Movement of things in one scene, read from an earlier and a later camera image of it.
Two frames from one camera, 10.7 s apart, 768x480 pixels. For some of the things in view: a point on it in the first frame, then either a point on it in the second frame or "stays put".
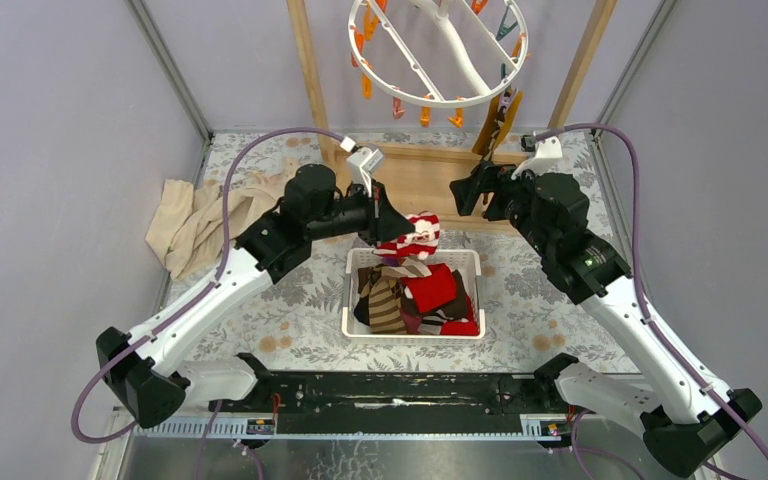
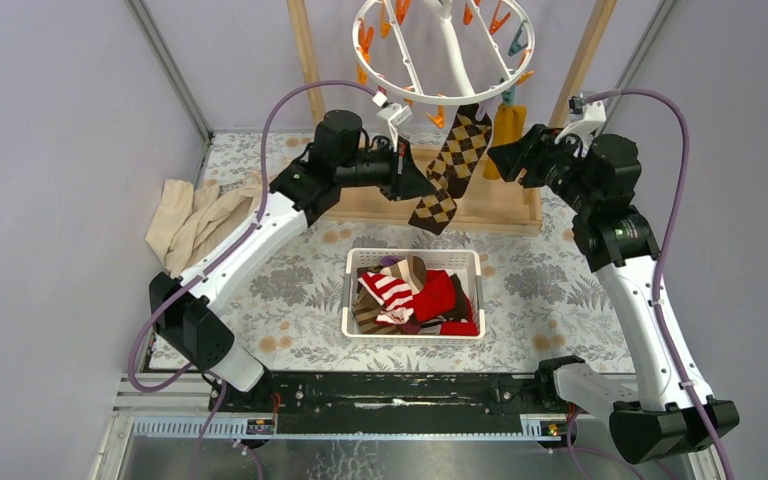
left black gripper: x=382 y=221 to x=402 y=179
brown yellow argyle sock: x=503 y=109 to x=450 y=170
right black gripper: x=488 y=178 to x=530 y=154
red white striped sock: x=419 y=242 to x=394 y=294
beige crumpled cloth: x=186 y=223 stays put
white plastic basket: x=466 y=261 stays put
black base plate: x=401 y=403 stays put
